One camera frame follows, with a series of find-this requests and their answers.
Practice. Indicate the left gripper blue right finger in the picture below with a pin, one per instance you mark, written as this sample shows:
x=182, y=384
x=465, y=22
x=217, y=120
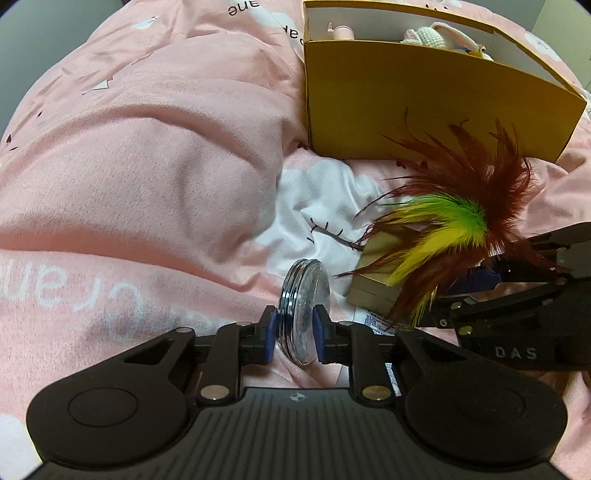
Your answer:
x=322, y=329

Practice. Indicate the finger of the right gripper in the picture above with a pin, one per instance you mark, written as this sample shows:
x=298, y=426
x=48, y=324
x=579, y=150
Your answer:
x=480, y=279

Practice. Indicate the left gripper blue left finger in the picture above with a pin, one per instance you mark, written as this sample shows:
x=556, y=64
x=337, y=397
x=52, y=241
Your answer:
x=268, y=327

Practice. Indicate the round clear glass case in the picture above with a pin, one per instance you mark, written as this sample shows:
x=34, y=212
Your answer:
x=305, y=286

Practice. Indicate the red yellow feather toy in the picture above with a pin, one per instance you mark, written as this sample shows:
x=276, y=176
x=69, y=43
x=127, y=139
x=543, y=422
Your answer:
x=467, y=202

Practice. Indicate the white pink crochet bunny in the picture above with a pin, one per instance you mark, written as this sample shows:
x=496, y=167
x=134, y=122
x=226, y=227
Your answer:
x=441, y=36

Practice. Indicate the brown sailor bear plush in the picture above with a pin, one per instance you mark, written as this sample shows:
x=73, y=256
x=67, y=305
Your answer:
x=478, y=52

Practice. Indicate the small beige box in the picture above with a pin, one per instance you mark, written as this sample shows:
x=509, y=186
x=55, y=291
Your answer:
x=369, y=290

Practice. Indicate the pink patterned bed cover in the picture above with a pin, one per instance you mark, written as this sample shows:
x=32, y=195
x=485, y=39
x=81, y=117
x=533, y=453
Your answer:
x=160, y=178

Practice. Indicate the yellow cardboard box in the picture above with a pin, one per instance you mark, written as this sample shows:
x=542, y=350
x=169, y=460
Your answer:
x=367, y=93

